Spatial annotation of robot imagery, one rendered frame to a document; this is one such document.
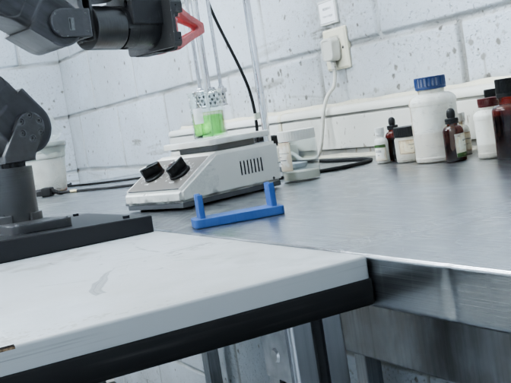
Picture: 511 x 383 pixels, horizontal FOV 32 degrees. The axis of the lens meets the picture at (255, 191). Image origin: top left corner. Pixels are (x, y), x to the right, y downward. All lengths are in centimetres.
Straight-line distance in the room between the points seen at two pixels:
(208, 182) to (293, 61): 84
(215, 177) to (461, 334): 65
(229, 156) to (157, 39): 19
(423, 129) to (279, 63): 79
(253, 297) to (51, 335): 14
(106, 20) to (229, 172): 27
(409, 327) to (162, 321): 21
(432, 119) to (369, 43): 46
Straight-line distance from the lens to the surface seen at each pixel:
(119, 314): 57
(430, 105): 134
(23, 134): 106
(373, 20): 175
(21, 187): 107
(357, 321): 74
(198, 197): 95
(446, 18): 159
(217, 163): 123
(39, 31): 110
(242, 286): 59
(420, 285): 60
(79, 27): 113
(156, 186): 124
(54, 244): 96
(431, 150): 135
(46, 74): 371
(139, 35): 120
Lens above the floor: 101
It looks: 5 degrees down
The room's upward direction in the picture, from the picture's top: 9 degrees counter-clockwise
